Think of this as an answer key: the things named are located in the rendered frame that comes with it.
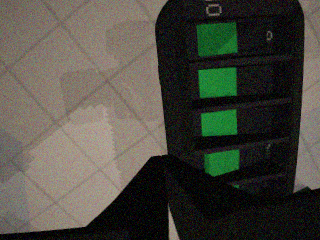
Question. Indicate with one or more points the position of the dark grey switch panel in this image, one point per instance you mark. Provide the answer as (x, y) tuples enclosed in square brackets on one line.
[(231, 83)]

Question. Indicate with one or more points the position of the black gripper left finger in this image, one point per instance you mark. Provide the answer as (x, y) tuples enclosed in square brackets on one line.
[(140, 212)]

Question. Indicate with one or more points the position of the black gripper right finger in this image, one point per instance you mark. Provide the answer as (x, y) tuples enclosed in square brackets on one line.
[(206, 208)]

